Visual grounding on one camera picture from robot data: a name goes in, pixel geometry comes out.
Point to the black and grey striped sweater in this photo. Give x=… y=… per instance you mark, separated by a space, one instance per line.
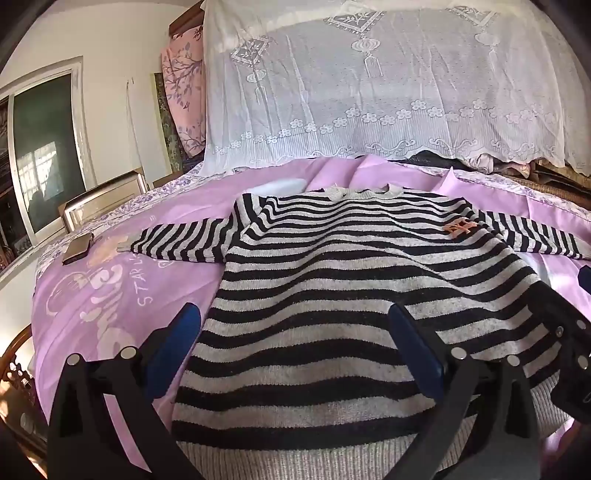
x=323 y=277

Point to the pink printed bed sheet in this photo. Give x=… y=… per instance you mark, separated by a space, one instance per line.
x=115 y=300

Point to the pale wooden bed frame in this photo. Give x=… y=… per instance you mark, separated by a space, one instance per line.
x=101 y=198

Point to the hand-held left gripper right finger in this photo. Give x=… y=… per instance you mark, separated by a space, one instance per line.
x=413 y=350

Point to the carved wooden furniture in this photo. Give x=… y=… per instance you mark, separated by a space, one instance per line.
x=18 y=383

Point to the brown wooden board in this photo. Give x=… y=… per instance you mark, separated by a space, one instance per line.
x=187 y=18

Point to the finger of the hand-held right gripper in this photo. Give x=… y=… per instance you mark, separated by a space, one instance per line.
x=570 y=350
x=585 y=278

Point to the sliding glass window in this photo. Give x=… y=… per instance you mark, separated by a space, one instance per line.
x=41 y=138

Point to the brown smartphone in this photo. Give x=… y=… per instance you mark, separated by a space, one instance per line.
x=77 y=248

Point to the green patterned panel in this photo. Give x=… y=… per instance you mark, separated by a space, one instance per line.
x=164 y=129

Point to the white lace cloth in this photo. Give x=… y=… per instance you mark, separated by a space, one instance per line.
x=369 y=92

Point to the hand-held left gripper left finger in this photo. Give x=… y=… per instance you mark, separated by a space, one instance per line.
x=178 y=341

